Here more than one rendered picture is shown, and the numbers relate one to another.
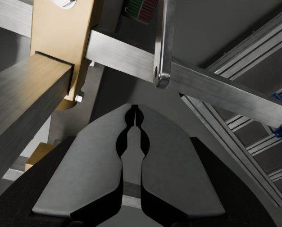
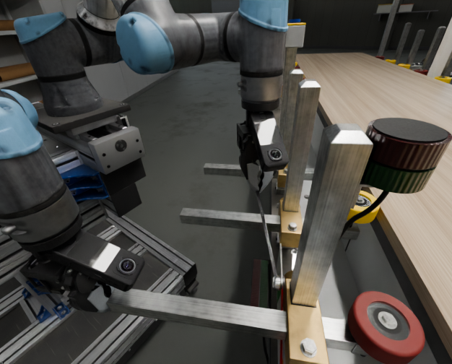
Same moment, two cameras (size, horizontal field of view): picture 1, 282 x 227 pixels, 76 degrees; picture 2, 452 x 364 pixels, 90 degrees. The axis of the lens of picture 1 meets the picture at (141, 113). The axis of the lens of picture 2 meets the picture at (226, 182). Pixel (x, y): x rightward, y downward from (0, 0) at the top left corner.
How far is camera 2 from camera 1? 0.42 m
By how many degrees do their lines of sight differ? 24
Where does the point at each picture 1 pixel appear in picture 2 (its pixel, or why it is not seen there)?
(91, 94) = not seen: hidden behind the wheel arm
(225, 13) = not seen: outside the picture
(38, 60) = (294, 206)
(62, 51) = (288, 214)
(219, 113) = (153, 257)
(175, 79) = (240, 216)
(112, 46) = (270, 220)
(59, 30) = (291, 219)
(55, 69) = (287, 204)
